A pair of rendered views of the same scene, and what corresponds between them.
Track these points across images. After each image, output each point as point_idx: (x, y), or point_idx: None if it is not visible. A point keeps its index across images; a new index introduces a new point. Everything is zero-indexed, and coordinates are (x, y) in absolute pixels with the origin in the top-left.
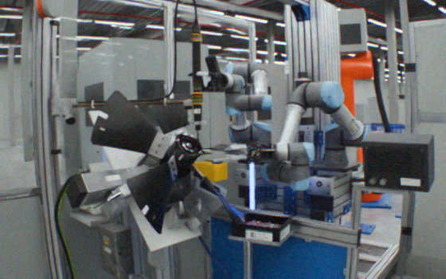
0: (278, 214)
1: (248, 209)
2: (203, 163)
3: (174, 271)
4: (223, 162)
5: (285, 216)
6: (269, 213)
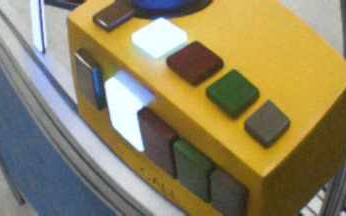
0: None
1: (45, 67)
2: (285, 23)
3: (342, 35)
4: (92, 15)
5: None
6: (11, 23)
